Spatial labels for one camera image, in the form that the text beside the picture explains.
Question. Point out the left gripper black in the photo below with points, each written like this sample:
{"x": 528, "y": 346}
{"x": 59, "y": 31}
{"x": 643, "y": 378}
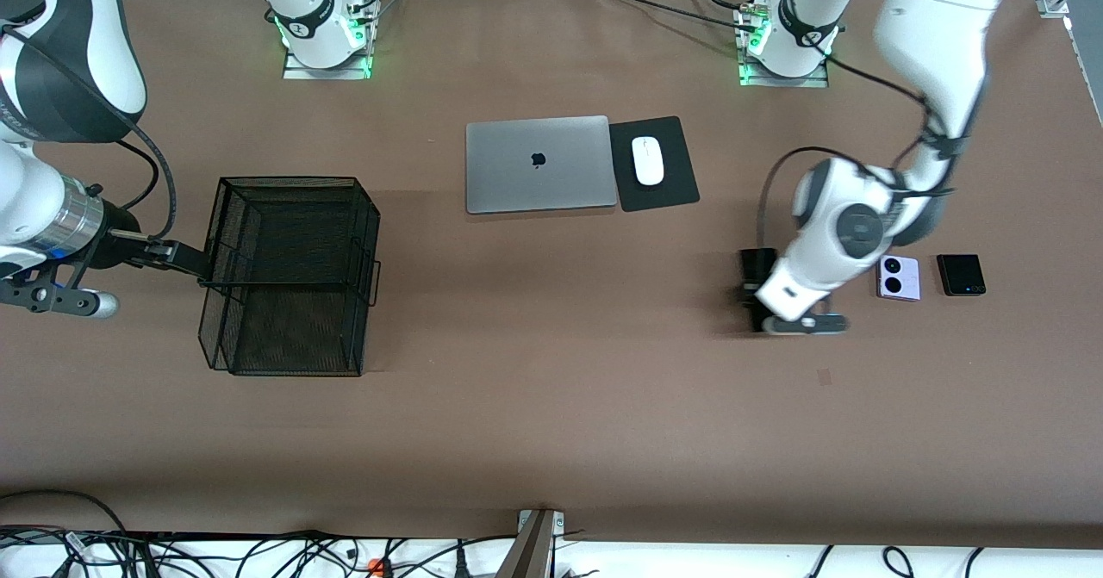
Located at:
{"x": 757, "y": 270}

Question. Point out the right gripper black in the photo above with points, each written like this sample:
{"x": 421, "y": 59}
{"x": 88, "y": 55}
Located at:
{"x": 119, "y": 245}

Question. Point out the lilac flip phone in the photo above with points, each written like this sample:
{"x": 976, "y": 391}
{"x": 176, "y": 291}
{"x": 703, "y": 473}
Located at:
{"x": 900, "y": 289}

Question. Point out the black flip phone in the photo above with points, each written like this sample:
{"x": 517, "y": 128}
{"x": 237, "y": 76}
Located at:
{"x": 961, "y": 275}

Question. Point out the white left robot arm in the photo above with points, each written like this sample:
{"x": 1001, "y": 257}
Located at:
{"x": 939, "y": 27}

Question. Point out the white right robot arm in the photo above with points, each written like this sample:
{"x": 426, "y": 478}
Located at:
{"x": 21, "y": 190}

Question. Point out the black mouse pad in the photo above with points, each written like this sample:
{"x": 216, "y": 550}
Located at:
{"x": 668, "y": 195}

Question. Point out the white computer mouse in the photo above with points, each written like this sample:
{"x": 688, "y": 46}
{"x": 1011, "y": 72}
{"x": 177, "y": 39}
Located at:
{"x": 648, "y": 164}

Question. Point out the silver closed laptop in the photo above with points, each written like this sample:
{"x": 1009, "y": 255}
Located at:
{"x": 517, "y": 164}

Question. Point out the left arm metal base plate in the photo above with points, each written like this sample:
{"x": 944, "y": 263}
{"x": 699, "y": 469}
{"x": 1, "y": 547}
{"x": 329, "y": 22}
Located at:
{"x": 750, "y": 81}

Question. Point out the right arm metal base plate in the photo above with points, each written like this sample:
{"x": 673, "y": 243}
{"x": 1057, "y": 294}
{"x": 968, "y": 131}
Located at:
{"x": 302, "y": 72}

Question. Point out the aluminium profile post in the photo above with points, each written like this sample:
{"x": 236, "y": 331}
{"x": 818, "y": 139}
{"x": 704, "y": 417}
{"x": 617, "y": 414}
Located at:
{"x": 530, "y": 552}

